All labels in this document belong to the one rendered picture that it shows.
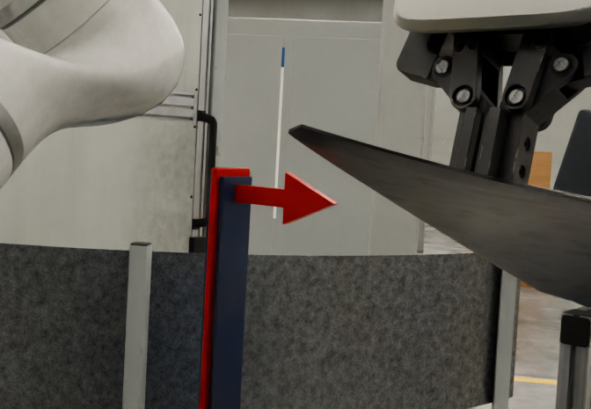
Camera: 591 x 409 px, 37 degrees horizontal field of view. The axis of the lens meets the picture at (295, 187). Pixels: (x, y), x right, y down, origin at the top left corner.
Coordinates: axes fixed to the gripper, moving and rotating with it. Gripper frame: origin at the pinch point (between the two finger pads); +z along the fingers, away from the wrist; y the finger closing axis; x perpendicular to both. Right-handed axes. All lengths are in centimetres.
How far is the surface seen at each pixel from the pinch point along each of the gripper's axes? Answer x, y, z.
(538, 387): 424, -160, -8
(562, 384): 53, -15, 6
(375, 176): -6.4, -1.2, 2.6
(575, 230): -0.3, 4.2, 2.5
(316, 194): -2.0, -7.0, 2.4
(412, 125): 332, -211, -117
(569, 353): 52, -14, 3
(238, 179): -1.9, -11.8, 2.0
